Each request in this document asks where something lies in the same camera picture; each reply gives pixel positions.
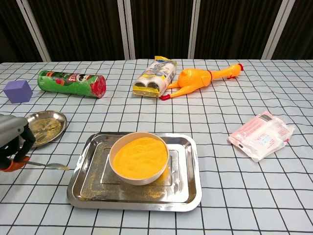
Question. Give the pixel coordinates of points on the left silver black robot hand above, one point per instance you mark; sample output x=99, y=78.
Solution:
x=9, y=129

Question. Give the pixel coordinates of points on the clear plastic spoon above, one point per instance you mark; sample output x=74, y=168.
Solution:
x=57, y=166

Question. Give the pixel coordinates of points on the round steel plate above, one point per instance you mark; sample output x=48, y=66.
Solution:
x=49, y=127

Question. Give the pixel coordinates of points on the orange-yellow powder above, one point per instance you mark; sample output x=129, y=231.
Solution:
x=139, y=159

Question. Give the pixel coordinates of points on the white bowl of orange powder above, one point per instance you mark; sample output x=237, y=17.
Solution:
x=137, y=182

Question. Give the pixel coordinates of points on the purple foam cube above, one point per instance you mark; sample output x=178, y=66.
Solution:
x=18, y=91

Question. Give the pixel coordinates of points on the green chips can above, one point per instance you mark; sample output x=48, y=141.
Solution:
x=71, y=83

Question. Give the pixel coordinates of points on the rectangular steel tray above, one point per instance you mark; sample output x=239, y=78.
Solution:
x=93, y=191

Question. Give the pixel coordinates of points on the pack of trash bag rolls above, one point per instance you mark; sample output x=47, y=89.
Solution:
x=156, y=76

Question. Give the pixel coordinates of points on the orange rubber chicken toy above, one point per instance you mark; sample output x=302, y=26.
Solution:
x=193, y=78

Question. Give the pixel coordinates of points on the white checked tablecloth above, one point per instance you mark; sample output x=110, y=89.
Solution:
x=244, y=195

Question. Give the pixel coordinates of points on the pink white plastic packet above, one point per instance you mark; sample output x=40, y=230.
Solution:
x=261, y=137

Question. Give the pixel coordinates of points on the white screen frame post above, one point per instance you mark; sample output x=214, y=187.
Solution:
x=276, y=29
x=195, y=29
x=126, y=29
x=33, y=29

